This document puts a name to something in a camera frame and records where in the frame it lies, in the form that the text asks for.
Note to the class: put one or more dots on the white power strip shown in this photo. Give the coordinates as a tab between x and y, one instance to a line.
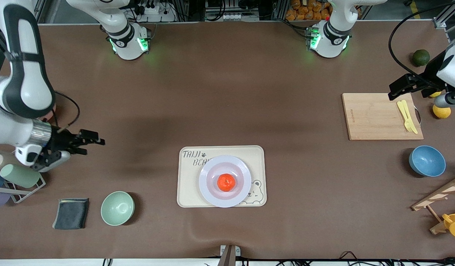
157	16
235	16

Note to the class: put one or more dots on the blue bowl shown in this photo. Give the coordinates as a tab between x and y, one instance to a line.
428	160

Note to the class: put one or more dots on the cream tray with bear print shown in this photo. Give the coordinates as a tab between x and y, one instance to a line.
190	184

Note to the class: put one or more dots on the yellow plastic knife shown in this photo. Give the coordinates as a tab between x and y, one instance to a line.
415	129

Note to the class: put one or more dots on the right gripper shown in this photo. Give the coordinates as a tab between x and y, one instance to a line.
58	142

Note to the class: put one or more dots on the pink bowl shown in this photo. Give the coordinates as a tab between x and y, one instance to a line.
50	115

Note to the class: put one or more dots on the dark green lime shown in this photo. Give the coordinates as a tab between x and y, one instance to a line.
420	58

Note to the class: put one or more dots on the wooden cutting board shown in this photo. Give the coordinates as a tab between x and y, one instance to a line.
382	122

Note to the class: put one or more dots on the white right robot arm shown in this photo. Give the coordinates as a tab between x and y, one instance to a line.
24	85

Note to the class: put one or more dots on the dark grey folded cloth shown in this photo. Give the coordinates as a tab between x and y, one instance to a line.
70	214

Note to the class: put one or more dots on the yellow lemon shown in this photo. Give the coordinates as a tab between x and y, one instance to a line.
435	94
441	112

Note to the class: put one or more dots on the wooden dish rack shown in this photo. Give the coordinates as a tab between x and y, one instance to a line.
434	197

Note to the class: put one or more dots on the metal table clamp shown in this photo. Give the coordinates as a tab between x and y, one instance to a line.
229	256

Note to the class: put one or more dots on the pale lavender round plate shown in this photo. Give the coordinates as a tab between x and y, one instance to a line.
212	192

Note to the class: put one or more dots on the yellow plastic fork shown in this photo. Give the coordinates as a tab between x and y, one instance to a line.
408	126

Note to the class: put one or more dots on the mint green bowl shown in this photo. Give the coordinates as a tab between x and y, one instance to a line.
117	208

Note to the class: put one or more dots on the pile of orange fruit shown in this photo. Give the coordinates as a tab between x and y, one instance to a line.
305	13

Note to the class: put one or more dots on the brown table cover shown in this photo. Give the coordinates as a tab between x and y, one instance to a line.
305	184

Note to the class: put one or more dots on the mint green cup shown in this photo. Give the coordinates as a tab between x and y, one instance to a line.
20	177

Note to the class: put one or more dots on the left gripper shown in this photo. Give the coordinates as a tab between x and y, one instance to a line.
426	85

